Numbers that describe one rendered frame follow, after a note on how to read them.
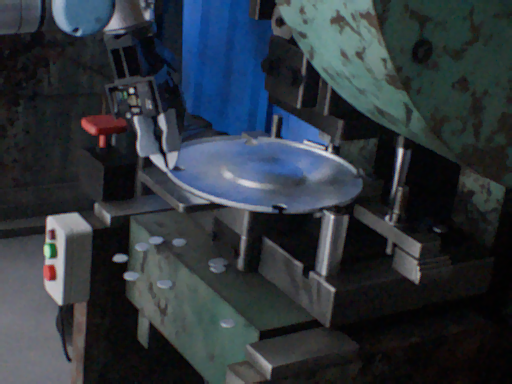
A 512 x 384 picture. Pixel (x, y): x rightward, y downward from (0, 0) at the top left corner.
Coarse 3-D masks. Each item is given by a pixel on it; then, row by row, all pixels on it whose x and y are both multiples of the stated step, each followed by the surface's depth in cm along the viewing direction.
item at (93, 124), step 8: (88, 120) 168; (96, 120) 168; (104, 120) 168; (112, 120) 169; (120, 120) 169; (88, 128) 166; (96, 128) 165; (104, 128) 165; (112, 128) 166; (120, 128) 167; (104, 136) 169; (104, 144) 169
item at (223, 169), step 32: (192, 160) 149; (224, 160) 151; (256, 160) 150; (288, 160) 154; (320, 160) 155; (192, 192) 137; (224, 192) 139; (256, 192) 140; (288, 192) 141; (320, 192) 143; (352, 192) 144
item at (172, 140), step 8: (168, 112) 140; (160, 120) 141; (168, 120) 140; (168, 128) 140; (176, 128) 141; (168, 136) 139; (176, 136) 142; (168, 144) 139; (176, 144) 142; (168, 152) 139; (176, 152) 142; (168, 160) 143; (176, 160) 143; (168, 168) 144
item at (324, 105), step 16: (272, 16) 147; (288, 32) 144; (272, 48) 144; (288, 48) 141; (272, 64) 144; (288, 64) 141; (304, 64) 138; (272, 80) 145; (288, 80) 139; (304, 80) 139; (320, 80) 140; (288, 96) 142; (304, 96) 140; (320, 96) 141; (336, 96) 140; (320, 112) 141; (336, 112) 141; (352, 112) 142
